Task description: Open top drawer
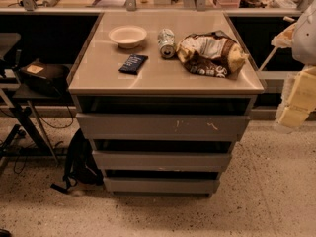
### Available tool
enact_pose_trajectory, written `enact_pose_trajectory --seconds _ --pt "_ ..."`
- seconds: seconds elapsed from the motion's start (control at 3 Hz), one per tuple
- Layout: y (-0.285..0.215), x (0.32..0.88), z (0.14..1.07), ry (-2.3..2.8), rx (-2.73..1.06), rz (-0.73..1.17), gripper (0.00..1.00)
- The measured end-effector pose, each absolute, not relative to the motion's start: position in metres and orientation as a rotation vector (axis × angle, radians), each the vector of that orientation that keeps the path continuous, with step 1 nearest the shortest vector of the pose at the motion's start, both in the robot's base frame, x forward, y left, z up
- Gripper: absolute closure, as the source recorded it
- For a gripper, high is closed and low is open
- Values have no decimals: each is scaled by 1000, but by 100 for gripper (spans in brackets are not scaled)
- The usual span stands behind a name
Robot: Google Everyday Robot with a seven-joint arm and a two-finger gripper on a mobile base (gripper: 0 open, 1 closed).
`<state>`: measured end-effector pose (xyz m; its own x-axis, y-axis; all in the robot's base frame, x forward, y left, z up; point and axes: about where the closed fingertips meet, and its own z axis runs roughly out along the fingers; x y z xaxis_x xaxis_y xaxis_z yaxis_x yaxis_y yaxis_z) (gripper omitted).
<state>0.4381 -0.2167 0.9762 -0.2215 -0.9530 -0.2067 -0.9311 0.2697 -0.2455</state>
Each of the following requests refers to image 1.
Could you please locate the white bowl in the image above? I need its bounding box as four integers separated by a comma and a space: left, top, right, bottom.
109, 26, 147, 49

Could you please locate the grey drawer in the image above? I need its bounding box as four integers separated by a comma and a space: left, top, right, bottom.
93, 151, 231, 172
104, 177, 220, 194
77, 113, 250, 141

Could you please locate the black backpack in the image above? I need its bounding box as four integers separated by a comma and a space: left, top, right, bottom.
50, 129, 104, 194

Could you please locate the black bag on stand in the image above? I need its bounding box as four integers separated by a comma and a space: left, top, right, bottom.
20, 59, 69, 97

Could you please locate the grey drawer cabinet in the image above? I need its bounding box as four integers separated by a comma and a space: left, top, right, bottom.
66, 11, 267, 198

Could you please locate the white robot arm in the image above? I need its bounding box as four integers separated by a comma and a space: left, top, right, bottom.
275, 0, 316, 133

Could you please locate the dark blue snack packet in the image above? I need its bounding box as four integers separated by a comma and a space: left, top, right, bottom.
118, 54, 148, 75

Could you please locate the brown chip bag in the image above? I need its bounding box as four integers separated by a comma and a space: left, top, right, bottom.
176, 31, 248, 78

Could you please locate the green soda can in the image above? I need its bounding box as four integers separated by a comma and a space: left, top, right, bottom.
158, 29, 176, 59

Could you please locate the grey bottom drawer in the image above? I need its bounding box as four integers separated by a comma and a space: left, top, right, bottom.
104, 177, 220, 194

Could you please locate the grey top drawer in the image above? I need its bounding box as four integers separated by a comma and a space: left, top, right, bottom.
77, 113, 250, 141

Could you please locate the black folding stand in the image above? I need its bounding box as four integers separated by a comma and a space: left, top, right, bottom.
0, 33, 67, 175

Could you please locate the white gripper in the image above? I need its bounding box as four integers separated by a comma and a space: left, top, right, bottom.
271, 23, 316, 133

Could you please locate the white cane with handle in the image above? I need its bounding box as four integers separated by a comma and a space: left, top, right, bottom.
259, 16, 296, 71

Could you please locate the grey middle drawer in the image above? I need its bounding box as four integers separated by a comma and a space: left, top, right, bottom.
93, 151, 231, 172

